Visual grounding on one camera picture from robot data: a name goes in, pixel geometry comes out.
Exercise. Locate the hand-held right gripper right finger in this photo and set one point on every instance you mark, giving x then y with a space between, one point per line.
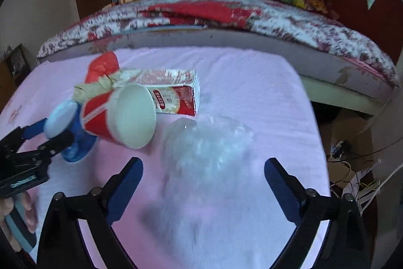
283 190

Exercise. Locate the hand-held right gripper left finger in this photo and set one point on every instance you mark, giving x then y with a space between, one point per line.
126 190

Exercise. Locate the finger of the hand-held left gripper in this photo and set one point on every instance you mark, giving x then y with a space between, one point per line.
58 143
31 130

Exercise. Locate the black plastic bucket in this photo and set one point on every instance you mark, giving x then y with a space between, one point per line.
78 143

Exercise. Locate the red paper cup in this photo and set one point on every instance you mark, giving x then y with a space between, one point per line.
94 111

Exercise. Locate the beige paper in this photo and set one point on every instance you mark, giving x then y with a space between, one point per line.
91 89

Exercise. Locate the red plastic bag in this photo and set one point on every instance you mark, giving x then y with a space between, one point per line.
102 65

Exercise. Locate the clear plastic bag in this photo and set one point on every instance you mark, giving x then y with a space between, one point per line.
204 143

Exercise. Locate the red and white carton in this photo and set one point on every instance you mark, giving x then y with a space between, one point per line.
176 83

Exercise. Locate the person's left hand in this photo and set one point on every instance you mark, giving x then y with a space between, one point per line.
30 212

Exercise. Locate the dark wooden furniture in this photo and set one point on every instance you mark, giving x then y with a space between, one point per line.
15 73

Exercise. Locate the cardboard box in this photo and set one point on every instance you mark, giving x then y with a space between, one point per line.
346 130

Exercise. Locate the pink tablecloth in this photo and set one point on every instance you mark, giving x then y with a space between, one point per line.
236 83

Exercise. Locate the floral quilt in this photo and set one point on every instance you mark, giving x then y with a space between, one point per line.
314 26

